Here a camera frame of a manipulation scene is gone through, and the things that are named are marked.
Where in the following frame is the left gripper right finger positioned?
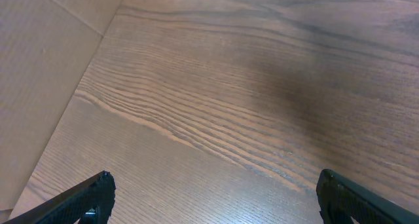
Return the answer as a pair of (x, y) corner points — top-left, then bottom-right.
(316, 169), (418, 224)

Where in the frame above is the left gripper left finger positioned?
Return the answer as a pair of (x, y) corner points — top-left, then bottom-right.
(6, 170), (116, 224)

